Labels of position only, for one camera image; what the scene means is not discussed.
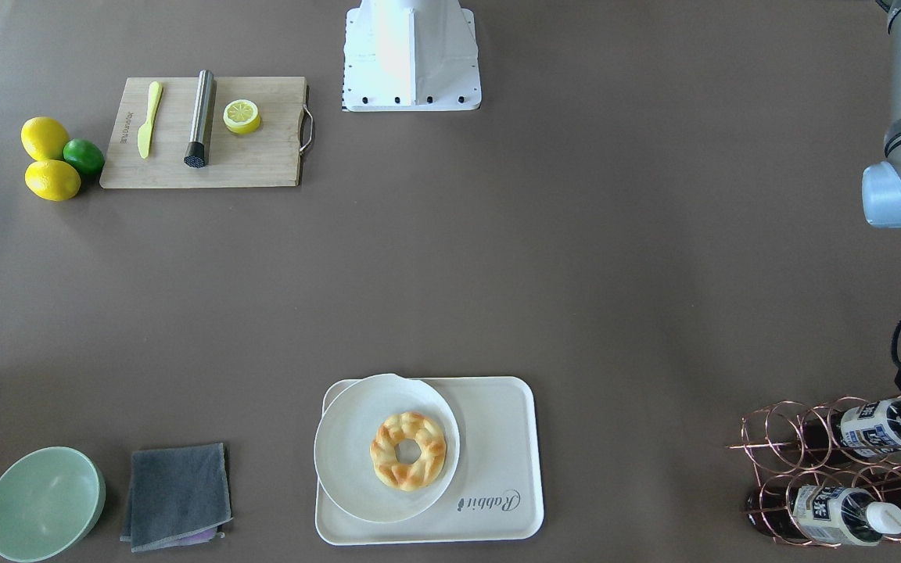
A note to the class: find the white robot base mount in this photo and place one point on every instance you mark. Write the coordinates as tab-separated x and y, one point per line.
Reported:
410	56

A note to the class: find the white rectangular serving tray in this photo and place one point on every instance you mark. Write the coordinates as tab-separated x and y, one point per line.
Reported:
495	493

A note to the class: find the whole lemon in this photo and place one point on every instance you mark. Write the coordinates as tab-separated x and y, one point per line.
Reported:
53	180
44	138

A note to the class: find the white round plate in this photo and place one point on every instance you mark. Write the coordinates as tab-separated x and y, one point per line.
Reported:
387	448

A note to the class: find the tea bottle rack back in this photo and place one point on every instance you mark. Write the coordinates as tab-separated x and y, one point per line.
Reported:
831	515

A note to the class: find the yellow plastic knife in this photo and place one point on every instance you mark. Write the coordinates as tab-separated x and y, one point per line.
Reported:
145	132

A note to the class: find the grey folded cloth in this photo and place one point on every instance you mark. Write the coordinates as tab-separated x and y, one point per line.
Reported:
177	497

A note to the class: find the tea bottle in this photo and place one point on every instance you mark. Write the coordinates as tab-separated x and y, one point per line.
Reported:
858	434

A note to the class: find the whole lemon upper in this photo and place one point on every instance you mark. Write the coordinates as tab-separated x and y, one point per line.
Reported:
44	138

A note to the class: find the half lemon slice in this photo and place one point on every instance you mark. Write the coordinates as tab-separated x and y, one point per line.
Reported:
241	116

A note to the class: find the green lime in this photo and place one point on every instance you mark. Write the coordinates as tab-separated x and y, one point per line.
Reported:
85	156

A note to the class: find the light green bowl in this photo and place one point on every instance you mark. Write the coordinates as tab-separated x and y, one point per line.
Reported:
49	500

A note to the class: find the wooden cutting board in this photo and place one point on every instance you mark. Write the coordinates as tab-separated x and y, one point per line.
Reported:
267	158

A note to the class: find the copper wire bottle rack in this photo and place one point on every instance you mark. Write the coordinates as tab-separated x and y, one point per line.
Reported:
771	438

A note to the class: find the whole lemon lower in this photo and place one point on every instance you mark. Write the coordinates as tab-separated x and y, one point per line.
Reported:
53	180

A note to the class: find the steel muddler black tip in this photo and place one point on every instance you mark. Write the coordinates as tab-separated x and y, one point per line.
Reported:
196	151

